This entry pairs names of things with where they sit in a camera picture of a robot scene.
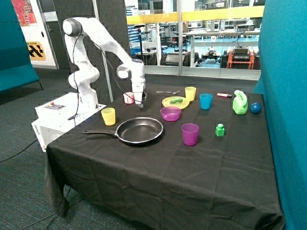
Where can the yellow black station sign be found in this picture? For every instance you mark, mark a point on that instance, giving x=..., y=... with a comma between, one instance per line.
x=36, y=51

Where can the blue plastic cup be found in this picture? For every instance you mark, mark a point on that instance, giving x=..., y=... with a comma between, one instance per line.
x=205, y=100

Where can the pink marker pen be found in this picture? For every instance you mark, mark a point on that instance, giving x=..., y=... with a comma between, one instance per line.
x=225, y=95

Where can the purple plastic cup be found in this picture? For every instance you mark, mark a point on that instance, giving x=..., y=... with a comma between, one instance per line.
x=190, y=133

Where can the green toy block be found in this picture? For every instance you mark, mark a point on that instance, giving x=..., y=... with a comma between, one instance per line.
x=219, y=130

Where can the teal sofa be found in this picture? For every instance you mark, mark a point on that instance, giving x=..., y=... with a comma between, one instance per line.
x=16, y=69

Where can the black camera tripod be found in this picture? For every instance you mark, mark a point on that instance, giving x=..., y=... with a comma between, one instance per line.
x=138, y=27

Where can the green detergent bottle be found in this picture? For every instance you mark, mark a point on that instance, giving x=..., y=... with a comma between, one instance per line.
x=240, y=103

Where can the teal partition wall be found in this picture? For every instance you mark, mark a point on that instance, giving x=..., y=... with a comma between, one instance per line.
x=283, y=83

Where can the dark blue ball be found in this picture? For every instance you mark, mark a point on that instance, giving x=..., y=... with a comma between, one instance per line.
x=255, y=108

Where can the yellow cup at back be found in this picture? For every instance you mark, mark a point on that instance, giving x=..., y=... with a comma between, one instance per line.
x=190, y=93

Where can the black frying pan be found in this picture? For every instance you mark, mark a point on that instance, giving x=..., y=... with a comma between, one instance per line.
x=135, y=131

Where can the yellow plastic plate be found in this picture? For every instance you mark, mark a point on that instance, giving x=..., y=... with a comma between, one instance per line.
x=182, y=105

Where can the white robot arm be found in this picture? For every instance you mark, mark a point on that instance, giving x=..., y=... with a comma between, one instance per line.
x=78, y=28

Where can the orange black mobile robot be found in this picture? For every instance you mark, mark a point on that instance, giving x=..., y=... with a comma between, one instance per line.
x=241, y=57

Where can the green toy cucumber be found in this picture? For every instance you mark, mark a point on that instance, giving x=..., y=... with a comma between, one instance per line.
x=176, y=101

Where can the purple plastic bowl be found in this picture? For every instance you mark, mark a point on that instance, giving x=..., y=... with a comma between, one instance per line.
x=170, y=113

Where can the yellow cup near pan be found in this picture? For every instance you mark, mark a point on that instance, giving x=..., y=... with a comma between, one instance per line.
x=109, y=116

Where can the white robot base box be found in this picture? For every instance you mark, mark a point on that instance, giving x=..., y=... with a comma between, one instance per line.
x=59, y=116

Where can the black tablecloth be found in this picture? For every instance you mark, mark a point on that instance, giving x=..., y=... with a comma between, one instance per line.
x=220, y=183

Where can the red wall poster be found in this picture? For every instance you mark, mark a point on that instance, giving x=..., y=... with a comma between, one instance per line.
x=24, y=12

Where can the pink white mug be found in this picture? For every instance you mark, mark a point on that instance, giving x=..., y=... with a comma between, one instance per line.
x=128, y=97

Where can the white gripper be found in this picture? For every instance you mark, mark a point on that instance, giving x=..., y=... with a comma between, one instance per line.
x=139, y=90

